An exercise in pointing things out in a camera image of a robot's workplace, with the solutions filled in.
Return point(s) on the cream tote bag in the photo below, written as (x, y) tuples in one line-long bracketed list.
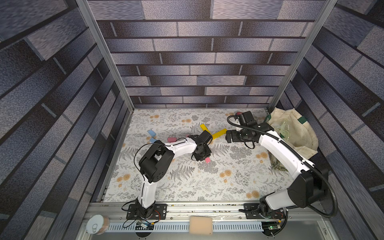
[(294, 129)]

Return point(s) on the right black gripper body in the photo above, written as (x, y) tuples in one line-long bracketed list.
[(229, 136)]

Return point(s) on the floral table mat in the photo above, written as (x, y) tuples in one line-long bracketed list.
[(237, 171)]

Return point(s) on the yellow block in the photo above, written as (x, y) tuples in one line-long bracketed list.
[(219, 134), (204, 128)]

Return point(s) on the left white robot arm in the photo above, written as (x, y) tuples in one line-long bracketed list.
[(155, 163)]

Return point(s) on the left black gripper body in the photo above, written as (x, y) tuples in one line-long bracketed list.
[(205, 152)]

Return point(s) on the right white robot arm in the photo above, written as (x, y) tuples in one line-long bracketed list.
[(310, 184)]

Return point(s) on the blue block one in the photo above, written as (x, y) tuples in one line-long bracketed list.
[(152, 133)]

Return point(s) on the aluminium rail base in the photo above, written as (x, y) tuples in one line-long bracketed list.
[(228, 223)]

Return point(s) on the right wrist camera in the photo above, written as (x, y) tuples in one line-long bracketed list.
[(247, 119)]

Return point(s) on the beige sponge pad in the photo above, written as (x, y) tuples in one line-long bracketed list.
[(201, 226)]

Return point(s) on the pink block one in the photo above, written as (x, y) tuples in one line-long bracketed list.
[(172, 140)]

